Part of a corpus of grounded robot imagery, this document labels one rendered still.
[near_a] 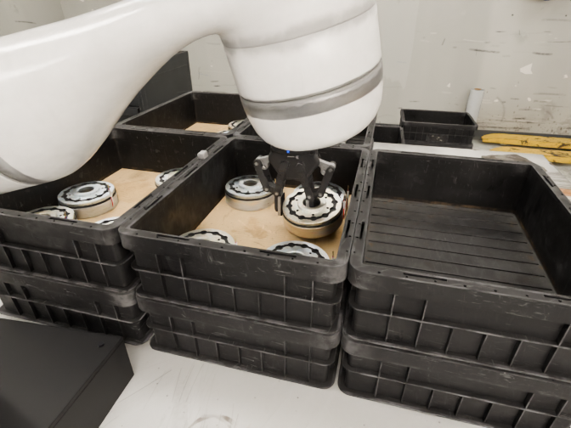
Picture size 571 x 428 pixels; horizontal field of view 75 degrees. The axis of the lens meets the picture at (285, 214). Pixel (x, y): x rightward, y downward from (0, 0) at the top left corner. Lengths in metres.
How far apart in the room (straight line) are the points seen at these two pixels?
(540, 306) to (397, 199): 0.42
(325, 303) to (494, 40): 3.65
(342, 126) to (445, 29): 3.69
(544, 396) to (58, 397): 0.57
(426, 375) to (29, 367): 0.51
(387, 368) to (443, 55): 3.55
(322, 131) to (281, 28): 0.06
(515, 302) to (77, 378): 0.51
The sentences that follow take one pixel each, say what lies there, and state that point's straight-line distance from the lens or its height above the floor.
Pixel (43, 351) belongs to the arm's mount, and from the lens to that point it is 0.62.
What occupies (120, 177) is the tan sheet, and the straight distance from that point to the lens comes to 0.94.
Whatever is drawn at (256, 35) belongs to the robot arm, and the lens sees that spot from 0.21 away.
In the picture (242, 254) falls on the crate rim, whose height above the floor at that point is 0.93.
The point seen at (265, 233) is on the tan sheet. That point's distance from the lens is 0.66.
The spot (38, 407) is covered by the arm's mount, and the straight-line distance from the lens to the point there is 0.56.
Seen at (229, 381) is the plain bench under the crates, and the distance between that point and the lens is 0.61.
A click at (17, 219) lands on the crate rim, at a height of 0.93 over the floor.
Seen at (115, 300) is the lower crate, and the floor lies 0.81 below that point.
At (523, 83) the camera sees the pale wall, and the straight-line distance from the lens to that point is 4.12.
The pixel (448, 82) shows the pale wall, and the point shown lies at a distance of 3.97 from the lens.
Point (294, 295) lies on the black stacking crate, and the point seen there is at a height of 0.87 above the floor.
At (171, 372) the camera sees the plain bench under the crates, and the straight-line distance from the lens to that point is 0.63.
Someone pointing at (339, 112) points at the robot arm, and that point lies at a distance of 0.22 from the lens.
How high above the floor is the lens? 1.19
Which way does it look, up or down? 30 degrees down
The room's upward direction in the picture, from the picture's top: straight up
